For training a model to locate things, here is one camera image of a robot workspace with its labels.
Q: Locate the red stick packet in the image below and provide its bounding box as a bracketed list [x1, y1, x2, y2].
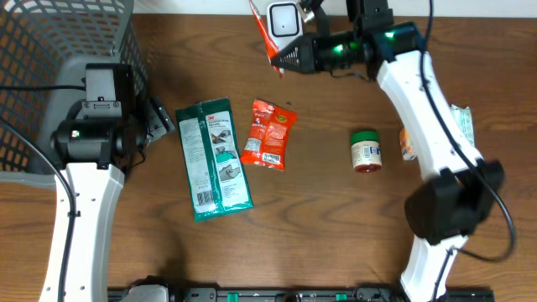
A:
[248, 0, 279, 63]

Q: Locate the green 3M cloth package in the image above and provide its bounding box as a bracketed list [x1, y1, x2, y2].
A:
[175, 98, 253, 222]

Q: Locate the orange red snack bag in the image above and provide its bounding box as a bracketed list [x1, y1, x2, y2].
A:
[241, 99, 297, 170]

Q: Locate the green lid jar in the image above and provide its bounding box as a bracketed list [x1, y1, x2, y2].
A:
[351, 130, 382, 173]

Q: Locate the small orange box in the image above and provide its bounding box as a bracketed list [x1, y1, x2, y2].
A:
[399, 128, 417, 161]

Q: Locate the light teal wipes packet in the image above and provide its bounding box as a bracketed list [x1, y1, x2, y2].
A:
[450, 104, 475, 146]

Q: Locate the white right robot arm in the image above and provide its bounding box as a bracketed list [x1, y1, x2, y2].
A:
[269, 22, 504, 301]

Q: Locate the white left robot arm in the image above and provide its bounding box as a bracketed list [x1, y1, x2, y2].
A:
[39, 97, 175, 301]

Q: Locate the white barcode scanner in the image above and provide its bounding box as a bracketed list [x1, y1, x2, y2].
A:
[267, 1, 303, 50]

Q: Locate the grey plastic mesh basket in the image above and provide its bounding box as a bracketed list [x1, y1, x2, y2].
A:
[1, 0, 147, 188]

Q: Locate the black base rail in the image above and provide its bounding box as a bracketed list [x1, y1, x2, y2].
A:
[107, 277, 496, 302]

